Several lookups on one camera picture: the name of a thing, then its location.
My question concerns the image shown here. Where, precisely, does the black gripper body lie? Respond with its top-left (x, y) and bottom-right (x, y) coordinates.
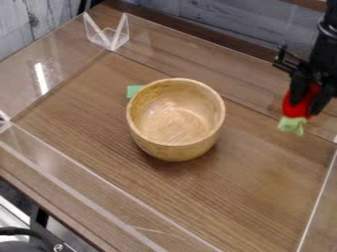
top-left (272, 23), bottom-right (337, 87)

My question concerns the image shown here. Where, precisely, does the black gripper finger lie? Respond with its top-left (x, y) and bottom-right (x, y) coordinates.
top-left (290, 70), bottom-right (310, 106)
top-left (307, 83), bottom-right (337, 116)

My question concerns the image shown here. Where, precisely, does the red plush strawberry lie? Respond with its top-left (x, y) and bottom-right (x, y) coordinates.
top-left (278, 83), bottom-right (319, 136)

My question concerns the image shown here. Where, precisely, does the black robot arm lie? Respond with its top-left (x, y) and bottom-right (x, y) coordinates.
top-left (272, 0), bottom-right (337, 116)

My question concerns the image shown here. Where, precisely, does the wooden bowl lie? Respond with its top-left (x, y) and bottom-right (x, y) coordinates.
top-left (125, 78), bottom-right (226, 161)

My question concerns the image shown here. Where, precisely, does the green block behind bowl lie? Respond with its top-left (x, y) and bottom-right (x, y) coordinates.
top-left (125, 85), bottom-right (143, 99)

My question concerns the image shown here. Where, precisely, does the clear acrylic tray enclosure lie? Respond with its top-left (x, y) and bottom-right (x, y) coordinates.
top-left (0, 11), bottom-right (337, 252)

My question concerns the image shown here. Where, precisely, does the black table leg bracket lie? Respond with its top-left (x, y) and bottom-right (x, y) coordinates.
top-left (29, 206), bottom-right (77, 252)

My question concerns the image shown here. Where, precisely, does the black cable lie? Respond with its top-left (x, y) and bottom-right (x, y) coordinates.
top-left (0, 225), bottom-right (44, 252)

